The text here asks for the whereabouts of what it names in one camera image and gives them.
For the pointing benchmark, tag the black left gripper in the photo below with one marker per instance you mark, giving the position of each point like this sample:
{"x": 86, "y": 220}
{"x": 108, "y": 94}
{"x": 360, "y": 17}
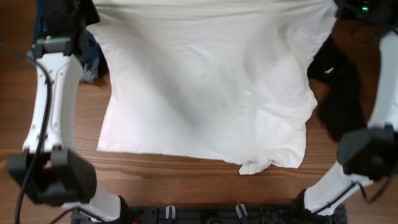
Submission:
{"x": 88, "y": 7}

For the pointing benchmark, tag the white t-shirt black print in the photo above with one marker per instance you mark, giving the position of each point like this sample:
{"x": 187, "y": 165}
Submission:
{"x": 211, "y": 79}

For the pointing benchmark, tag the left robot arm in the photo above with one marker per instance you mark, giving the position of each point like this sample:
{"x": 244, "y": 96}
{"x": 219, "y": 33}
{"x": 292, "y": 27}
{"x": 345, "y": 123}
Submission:
{"x": 48, "y": 170}

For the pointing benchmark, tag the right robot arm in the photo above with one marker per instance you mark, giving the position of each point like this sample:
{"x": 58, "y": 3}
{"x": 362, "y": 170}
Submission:
{"x": 367, "y": 157}

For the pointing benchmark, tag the blue button shirt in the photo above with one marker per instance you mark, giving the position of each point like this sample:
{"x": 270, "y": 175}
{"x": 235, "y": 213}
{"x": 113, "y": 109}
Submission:
{"x": 90, "y": 46}

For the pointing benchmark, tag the light grey folded garment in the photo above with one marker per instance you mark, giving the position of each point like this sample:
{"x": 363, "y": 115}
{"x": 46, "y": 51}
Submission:
{"x": 90, "y": 71}

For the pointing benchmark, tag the black folded garment left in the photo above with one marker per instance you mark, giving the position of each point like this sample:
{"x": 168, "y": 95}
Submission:
{"x": 102, "y": 67}

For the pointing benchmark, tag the black garment right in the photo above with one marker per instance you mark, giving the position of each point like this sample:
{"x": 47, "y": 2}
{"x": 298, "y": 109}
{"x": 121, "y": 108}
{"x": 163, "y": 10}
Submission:
{"x": 340, "y": 111}

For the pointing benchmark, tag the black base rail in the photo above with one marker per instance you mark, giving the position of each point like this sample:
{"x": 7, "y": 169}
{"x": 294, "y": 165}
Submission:
{"x": 267, "y": 214}

